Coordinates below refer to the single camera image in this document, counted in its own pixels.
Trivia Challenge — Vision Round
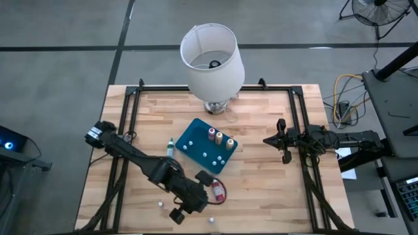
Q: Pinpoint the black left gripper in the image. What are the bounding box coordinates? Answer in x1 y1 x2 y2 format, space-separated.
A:
169 170 215 226

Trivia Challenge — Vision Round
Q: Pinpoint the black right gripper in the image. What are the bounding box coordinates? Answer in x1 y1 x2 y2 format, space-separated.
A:
263 117 300 165

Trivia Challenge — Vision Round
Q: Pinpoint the dark red food coloring bottle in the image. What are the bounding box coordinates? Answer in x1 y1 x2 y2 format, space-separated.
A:
210 178 227 203

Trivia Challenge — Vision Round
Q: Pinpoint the green food coloring bottle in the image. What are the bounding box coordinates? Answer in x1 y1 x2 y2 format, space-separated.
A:
166 137 176 160

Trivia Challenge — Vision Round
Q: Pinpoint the blue plastic tray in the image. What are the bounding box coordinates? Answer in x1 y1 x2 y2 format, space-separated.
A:
174 117 239 175

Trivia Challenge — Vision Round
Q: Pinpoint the black power strip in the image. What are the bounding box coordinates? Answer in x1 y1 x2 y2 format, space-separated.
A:
338 101 353 125

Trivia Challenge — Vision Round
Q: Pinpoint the white paper sheet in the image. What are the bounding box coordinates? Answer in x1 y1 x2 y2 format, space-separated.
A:
335 147 359 181

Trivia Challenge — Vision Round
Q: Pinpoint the white shade silver table lamp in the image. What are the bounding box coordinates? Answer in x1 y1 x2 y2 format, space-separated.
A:
180 22 246 116

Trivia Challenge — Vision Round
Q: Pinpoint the black metal beam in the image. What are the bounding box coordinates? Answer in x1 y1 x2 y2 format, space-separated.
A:
338 138 393 174

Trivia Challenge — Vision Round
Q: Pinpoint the grey lower shelf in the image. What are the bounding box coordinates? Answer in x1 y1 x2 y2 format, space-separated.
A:
380 155 418 235

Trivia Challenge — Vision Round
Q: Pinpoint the grey side table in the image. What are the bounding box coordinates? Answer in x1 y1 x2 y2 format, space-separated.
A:
361 68 418 159

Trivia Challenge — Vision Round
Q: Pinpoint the backlit keyboard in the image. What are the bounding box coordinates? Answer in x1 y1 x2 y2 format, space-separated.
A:
395 178 418 223

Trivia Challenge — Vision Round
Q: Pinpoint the black stand pole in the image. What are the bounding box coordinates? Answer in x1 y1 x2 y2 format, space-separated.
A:
374 41 418 82

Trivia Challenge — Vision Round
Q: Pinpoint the black floor fan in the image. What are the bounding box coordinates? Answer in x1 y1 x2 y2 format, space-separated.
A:
338 0 415 42

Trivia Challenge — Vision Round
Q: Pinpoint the black computer blue light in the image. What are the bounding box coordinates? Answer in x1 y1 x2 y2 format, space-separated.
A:
0 125 29 154

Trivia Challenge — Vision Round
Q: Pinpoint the black left camera cable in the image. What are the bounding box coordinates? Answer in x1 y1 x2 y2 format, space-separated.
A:
205 177 229 206

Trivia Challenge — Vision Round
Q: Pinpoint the clear lamp cord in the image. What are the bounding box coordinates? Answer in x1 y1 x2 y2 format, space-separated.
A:
223 92 242 123

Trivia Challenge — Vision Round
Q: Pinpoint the yellow floor cable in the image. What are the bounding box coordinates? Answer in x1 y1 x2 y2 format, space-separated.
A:
332 73 372 123

